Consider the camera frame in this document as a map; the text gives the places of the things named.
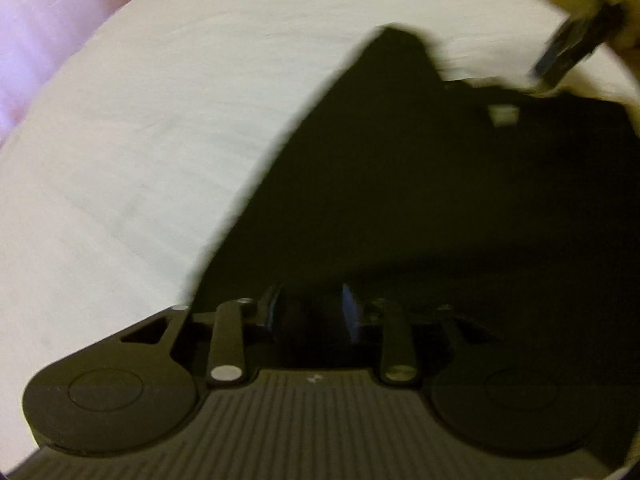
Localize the bed with striped sheet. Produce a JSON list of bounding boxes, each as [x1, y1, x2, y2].
[[0, 0, 638, 461]]

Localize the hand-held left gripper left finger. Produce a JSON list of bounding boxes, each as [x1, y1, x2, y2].
[[119, 285, 282, 388]]

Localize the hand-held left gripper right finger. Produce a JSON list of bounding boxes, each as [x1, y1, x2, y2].
[[340, 284, 503, 387]]

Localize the black garment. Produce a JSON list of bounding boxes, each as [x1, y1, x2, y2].
[[189, 25, 640, 391]]

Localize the pink curtain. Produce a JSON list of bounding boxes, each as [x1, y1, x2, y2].
[[0, 0, 128, 133]]

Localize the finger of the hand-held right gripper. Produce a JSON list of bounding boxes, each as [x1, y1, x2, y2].
[[531, 12, 583, 79], [542, 7, 628, 95]]

